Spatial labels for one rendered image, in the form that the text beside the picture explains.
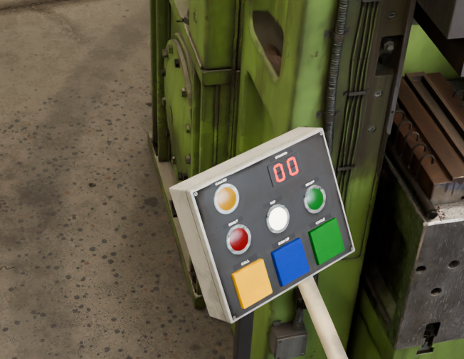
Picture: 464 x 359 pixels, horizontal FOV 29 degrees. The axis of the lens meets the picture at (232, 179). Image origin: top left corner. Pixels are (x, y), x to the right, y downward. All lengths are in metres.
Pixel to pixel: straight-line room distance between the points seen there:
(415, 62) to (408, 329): 0.72
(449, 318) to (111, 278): 1.28
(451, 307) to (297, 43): 0.83
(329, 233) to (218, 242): 0.27
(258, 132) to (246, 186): 0.78
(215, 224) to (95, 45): 2.77
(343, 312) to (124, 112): 1.71
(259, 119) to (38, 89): 1.80
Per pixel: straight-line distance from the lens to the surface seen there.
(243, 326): 2.08
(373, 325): 2.52
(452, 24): 1.84
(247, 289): 1.74
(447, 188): 2.12
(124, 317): 3.04
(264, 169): 1.74
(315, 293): 2.25
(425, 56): 2.50
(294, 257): 1.80
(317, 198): 1.83
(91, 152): 3.70
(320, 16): 1.88
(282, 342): 2.47
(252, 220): 1.74
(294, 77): 1.96
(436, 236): 2.13
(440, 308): 2.34
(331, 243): 1.86
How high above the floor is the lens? 2.28
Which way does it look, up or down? 40 degrees down
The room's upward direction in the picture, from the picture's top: 3 degrees clockwise
